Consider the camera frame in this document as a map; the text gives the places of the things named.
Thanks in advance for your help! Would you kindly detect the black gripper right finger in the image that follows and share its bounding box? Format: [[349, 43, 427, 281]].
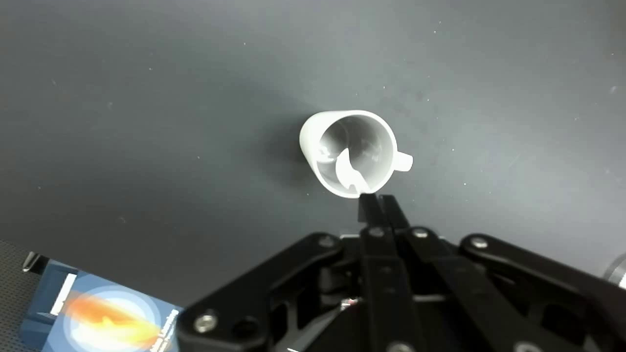
[[403, 221, 566, 352]]

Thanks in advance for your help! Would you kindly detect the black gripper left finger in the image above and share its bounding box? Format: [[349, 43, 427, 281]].
[[358, 193, 421, 352]]

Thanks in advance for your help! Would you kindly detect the white ceramic mug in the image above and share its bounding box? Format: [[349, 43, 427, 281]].
[[300, 109, 415, 199]]

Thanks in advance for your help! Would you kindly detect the grey object at table edge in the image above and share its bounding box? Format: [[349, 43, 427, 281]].
[[605, 254, 626, 289]]

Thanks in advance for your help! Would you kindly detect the blue and orange box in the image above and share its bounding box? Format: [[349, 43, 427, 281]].
[[18, 252, 180, 352]]

